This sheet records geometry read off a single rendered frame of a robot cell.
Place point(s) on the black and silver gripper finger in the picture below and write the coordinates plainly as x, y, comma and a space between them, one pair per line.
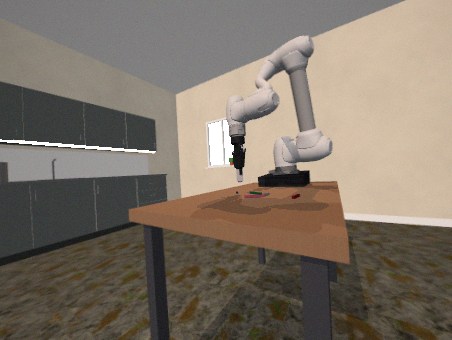
240, 162
235, 161

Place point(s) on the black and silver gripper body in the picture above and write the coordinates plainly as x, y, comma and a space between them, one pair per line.
239, 141

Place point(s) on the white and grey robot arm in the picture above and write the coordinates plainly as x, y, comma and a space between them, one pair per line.
310, 144

